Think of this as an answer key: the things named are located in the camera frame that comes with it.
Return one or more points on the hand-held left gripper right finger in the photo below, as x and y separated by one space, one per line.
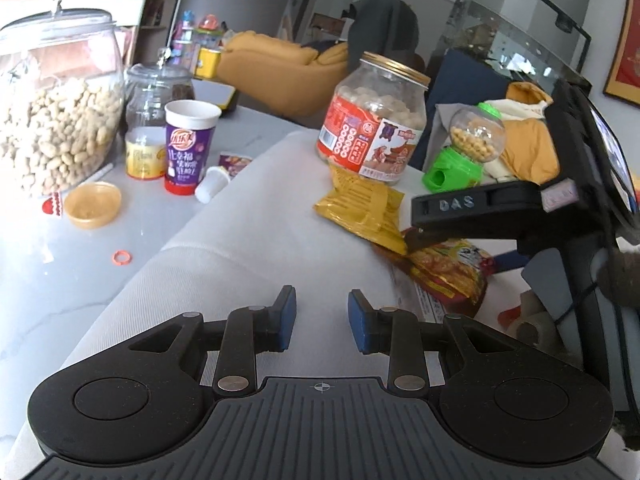
357 322

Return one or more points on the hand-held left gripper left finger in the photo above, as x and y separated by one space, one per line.
287 317

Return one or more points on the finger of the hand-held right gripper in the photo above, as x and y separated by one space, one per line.
510 262
420 239

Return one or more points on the red and yellow snack packet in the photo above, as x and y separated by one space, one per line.
450 275

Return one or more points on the person's right forearm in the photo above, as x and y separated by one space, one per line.
622 275

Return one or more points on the green gumball dispenser toy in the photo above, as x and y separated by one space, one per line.
460 160

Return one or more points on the yellow blanket pile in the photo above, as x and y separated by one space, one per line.
530 145

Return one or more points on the white tablecloth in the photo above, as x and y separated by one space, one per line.
250 240

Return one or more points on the plastic peanut jar gold lid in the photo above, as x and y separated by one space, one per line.
370 125

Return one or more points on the small white plastic cup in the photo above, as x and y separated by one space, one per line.
212 185

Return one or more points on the purple foil lid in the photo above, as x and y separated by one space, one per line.
237 162

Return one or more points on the purple paper cup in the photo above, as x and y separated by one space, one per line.
190 150

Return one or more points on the small yellow tub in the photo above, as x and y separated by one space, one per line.
145 157

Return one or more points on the dark hanging jacket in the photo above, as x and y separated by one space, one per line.
385 25

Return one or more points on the yellow plastic lid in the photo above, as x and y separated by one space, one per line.
92 205

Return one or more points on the yellow armchair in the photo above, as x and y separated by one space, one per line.
270 70

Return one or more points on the grey tray yellow edge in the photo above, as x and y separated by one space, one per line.
215 92

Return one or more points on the small glass clasp jar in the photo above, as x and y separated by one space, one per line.
150 95

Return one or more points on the small yellow box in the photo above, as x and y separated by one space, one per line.
210 62

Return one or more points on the blue toy bottle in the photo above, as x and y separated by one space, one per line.
182 40

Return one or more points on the red capped toy bottle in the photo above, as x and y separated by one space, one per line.
209 30

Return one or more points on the large glass jar of peanuts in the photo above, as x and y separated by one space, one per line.
55 120

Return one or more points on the gold picture frame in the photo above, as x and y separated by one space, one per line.
627 45

